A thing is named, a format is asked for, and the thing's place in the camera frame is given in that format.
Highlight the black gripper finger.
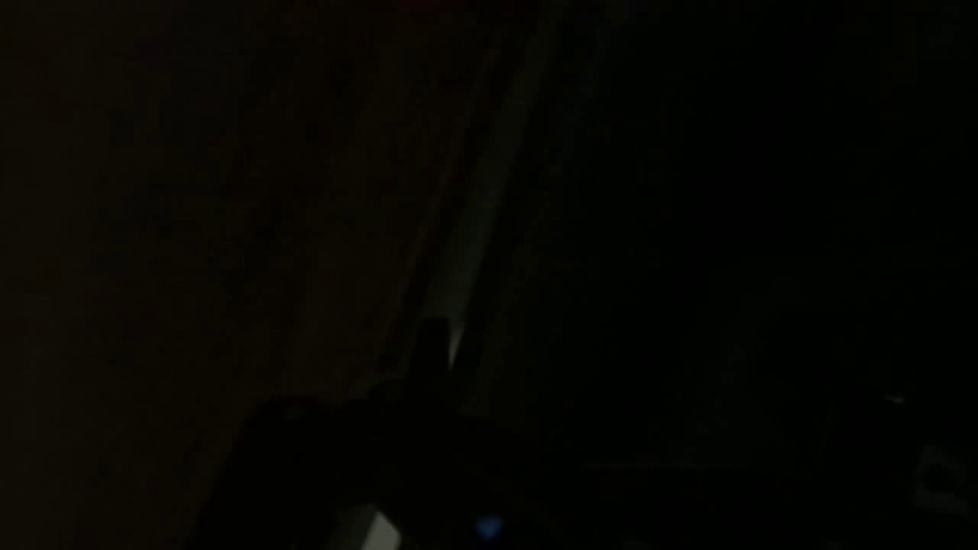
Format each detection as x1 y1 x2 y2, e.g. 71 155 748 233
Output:
407 315 460 407

